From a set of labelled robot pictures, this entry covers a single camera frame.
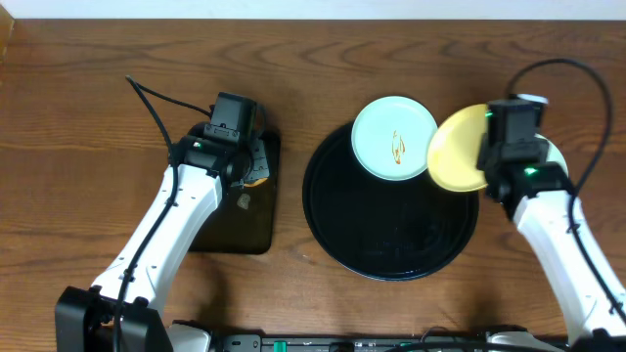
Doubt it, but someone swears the light blue plate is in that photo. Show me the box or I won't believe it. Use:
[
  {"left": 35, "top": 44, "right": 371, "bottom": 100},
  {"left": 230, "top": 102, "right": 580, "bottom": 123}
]
[
  {"left": 351, "top": 96, "right": 437, "bottom": 181},
  {"left": 546, "top": 140, "right": 569, "bottom": 175}
]

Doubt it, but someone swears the yellow plate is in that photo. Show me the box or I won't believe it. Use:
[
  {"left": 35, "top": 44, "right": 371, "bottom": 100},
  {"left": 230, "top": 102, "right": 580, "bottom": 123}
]
[{"left": 426, "top": 104, "right": 487, "bottom": 193}]

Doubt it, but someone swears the light blue plate top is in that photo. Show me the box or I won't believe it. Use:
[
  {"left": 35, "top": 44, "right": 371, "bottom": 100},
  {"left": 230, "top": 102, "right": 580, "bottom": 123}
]
[{"left": 351, "top": 96, "right": 437, "bottom": 181}]

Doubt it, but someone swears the orange green sponge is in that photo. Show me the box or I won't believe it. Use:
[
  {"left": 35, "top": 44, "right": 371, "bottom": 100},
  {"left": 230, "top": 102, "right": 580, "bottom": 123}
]
[{"left": 244, "top": 178, "right": 268, "bottom": 188}]

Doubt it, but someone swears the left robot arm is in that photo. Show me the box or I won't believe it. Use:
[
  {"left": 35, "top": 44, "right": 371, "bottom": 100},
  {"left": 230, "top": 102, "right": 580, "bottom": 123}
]
[{"left": 55, "top": 123, "right": 281, "bottom": 351}]

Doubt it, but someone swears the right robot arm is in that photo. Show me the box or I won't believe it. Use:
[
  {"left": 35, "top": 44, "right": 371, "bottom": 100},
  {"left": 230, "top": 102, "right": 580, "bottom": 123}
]
[{"left": 476, "top": 99, "right": 625, "bottom": 351}]

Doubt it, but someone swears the black rectangular tray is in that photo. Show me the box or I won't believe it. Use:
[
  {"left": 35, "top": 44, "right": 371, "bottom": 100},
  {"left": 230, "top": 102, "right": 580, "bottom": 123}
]
[{"left": 190, "top": 131, "right": 281, "bottom": 254}]

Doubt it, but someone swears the black round tray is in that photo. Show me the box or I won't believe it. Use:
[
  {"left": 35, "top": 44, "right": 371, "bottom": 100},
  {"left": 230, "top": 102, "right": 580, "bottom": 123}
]
[{"left": 302, "top": 124, "right": 479, "bottom": 282}]

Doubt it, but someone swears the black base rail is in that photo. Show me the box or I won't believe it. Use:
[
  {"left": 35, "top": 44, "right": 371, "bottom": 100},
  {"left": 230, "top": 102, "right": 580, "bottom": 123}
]
[{"left": 209, "top": 332, "right": 554, "bottom": 352}]

